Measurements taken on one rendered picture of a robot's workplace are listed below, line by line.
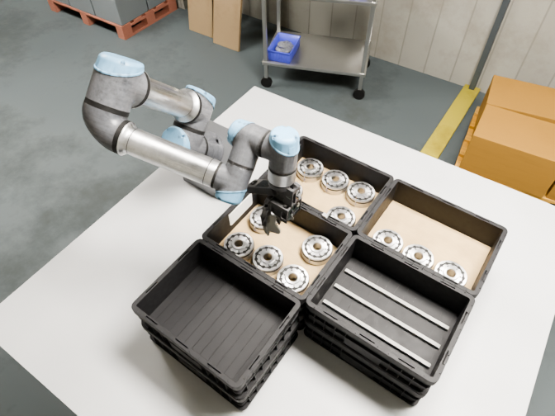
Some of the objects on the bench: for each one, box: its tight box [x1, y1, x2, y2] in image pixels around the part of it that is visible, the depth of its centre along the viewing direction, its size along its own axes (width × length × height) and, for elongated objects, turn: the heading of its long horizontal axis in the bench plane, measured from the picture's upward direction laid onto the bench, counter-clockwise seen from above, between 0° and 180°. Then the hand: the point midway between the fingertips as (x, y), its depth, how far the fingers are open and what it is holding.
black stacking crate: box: [304, 315, 430, 406], centre depth 137 cm, size 40×30×12 cm
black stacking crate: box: [141, 322, 299, 410], centre depth 137 cm, size 40×30×12 cm
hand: (272, 225), depth 132 cm, fingers open, 5 cm apart
